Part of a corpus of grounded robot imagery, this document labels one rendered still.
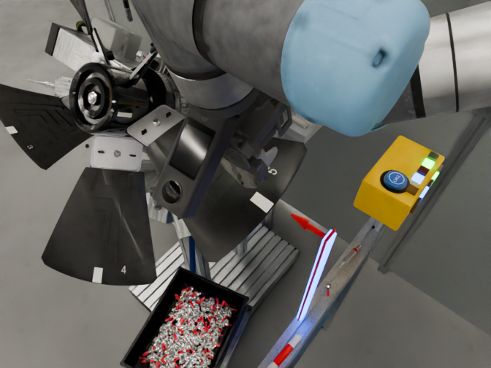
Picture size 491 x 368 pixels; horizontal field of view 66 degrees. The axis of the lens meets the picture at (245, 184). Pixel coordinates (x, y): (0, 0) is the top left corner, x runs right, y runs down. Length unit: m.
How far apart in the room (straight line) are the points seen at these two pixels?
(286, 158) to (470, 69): 0.33
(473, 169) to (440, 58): 1.00
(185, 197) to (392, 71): 0.24
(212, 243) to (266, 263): 1.19
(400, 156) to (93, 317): 1.44
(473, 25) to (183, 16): 0.19
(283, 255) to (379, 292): 0.46
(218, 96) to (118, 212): 0.48
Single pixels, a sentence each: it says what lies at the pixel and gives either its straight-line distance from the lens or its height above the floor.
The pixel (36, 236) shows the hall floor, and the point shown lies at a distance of 2.15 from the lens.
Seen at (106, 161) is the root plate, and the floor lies 1.11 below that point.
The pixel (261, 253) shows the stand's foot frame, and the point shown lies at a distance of 1.75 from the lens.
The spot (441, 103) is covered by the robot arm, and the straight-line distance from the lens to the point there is 0.32.
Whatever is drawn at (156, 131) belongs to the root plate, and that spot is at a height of 1.18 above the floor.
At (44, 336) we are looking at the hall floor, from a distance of 1.89.
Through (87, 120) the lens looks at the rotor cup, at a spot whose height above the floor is 1.19.
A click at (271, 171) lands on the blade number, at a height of 1.20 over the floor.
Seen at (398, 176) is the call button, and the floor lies 1.08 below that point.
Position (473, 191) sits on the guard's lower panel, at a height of 0.71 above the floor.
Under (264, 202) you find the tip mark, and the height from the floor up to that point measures 1.19.
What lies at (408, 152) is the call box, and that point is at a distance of 0.83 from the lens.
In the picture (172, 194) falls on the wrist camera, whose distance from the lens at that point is 0.37.
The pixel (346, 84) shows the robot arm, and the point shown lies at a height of 1.53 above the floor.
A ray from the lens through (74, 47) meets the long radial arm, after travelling 1.03.
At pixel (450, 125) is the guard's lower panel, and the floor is 0.89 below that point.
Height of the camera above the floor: 1.63
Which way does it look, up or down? 53 degrees down
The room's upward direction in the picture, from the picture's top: straight up
